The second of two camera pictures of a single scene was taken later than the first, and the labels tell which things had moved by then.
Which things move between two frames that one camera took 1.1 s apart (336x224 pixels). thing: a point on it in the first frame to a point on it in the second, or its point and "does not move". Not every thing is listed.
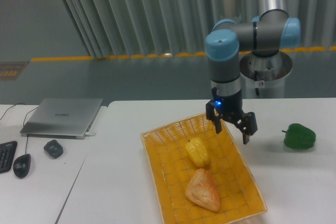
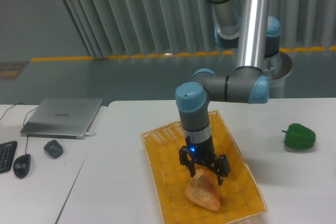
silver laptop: (67, 118) does not move
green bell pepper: (298, 136) does not move
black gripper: (230, 107) to (203, 152)
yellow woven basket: (172, 169) does not move
